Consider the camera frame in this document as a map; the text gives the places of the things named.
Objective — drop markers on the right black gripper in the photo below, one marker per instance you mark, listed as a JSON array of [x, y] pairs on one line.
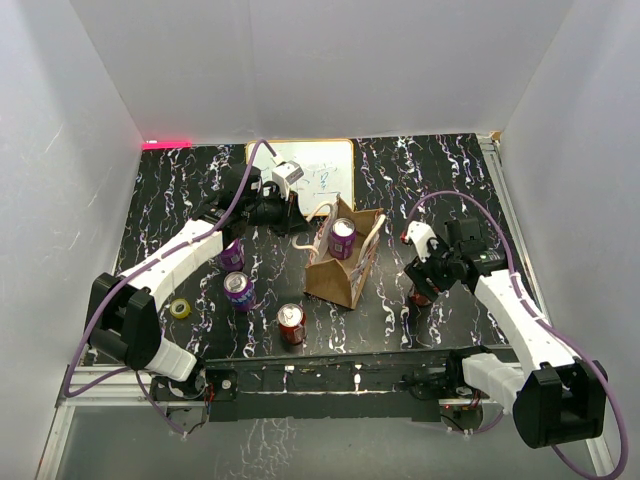
[[419, 272]]

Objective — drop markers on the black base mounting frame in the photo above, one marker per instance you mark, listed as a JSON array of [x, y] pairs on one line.
[[411, 384]]

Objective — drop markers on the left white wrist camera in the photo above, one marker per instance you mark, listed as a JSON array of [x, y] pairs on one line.
[[285, 175]]

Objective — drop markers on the yellow tape roll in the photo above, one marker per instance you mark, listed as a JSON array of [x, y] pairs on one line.
[[180, 308]]

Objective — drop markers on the pink marker strip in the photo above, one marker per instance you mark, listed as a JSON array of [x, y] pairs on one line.
[[161, 145]]

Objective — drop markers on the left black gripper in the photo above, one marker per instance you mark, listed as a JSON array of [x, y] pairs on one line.
[[292, 222]]

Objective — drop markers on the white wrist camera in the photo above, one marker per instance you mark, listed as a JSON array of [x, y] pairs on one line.
[[285, 175], [422, 238]]

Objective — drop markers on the red cola can front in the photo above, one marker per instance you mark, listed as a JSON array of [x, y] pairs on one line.
[[292, 323]]

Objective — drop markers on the small whiteboard orange frame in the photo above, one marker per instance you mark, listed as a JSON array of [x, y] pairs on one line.
[[327, 167]]

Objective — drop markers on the purple can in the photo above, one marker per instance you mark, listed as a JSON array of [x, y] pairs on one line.
[[342, 238], [240, 291], [232, 259]]

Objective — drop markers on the brown canvas tote bag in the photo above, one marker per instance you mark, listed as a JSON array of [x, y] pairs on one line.
[[341, 281]]

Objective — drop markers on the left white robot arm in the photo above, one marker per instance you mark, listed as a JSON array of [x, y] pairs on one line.
[[123, 320]]

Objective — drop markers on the red cola can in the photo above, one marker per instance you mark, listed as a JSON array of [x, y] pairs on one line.
[[292, 323], [419, 299]]

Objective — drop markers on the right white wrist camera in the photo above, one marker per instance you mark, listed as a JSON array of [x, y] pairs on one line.
[[422, 238]]

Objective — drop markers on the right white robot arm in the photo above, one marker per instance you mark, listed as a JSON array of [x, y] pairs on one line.
[[554, 397]]

